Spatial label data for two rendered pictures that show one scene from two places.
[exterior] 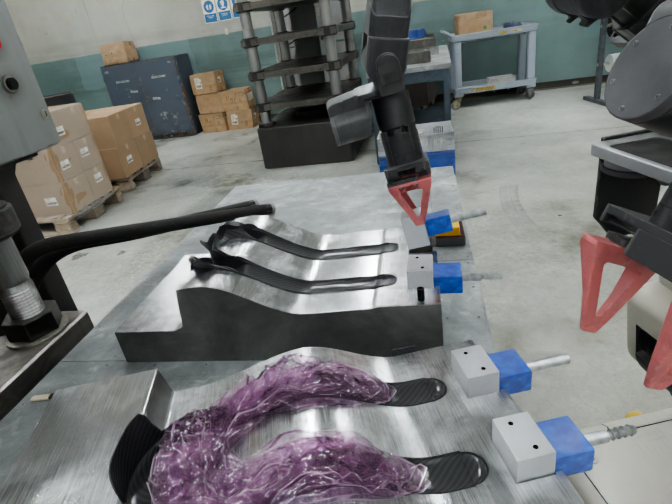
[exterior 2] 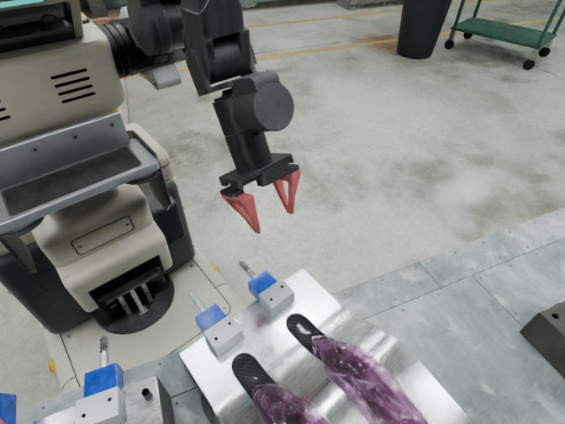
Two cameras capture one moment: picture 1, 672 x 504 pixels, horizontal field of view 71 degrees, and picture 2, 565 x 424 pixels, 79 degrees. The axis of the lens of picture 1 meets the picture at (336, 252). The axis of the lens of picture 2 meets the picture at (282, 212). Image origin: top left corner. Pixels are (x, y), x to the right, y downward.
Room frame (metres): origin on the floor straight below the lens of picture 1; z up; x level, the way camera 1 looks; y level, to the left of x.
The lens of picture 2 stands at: (0.48, 0.13, 1.39)
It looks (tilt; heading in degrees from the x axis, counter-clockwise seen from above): 44 degrees down; 235
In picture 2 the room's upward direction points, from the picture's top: straight up
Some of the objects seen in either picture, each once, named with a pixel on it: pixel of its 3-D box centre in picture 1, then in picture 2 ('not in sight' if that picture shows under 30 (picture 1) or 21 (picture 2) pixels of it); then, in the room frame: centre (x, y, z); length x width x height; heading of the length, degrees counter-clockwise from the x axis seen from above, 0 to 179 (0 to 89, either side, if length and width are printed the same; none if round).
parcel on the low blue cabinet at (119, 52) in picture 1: (119, 52); not in sight; (7.60, 2.65, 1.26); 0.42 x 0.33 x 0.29; 75
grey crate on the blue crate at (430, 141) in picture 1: (415, 138); not in sight; (3.80, -0.79, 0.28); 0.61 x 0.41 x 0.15; 75
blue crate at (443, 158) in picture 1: (417, 159); not in sight; (3.81, -0.79, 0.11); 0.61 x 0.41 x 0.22; 75
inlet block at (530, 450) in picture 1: (569, 444); (261, 283); (0.30, -0.19, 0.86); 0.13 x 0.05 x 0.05; 94
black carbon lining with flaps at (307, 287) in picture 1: (288, 254); not in sight; (0.68, 0.08, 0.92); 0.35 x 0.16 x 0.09; 77
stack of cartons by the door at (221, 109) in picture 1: (225, 100); not in sight; (7.34, 1.26, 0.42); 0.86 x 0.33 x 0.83; 75
